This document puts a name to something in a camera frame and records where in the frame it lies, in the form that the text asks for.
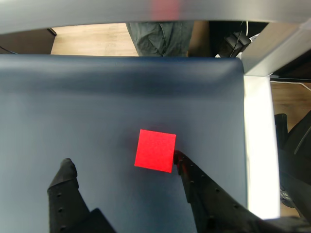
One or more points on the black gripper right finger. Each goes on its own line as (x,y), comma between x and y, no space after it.
(209,201)

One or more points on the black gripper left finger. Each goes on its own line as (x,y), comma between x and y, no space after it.
(63,206)

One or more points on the red cube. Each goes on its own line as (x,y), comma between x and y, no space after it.
(155,150)

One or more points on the blue table mat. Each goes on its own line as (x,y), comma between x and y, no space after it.
(73,109)

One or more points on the black office chair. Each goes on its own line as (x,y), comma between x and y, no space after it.
(296,157)

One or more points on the black power adapter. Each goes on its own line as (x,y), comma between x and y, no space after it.
(234,41)

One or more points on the person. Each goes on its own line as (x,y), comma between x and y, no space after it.
(158,38)

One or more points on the silver cart rail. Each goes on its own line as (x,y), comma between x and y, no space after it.
(73,14)

